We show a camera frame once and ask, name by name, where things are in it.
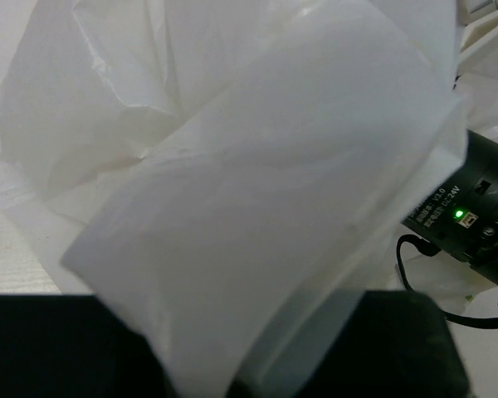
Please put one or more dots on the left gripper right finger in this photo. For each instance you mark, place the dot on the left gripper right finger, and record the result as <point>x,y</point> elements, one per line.
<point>394,344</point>

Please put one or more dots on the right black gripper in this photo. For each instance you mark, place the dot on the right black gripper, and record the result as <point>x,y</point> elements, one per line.
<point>460,217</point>

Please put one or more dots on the white plastic bag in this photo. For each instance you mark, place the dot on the white plastic bag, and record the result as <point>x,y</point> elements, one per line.
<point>213,172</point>

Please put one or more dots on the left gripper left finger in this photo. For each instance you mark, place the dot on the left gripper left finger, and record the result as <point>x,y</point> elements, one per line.
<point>73,346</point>

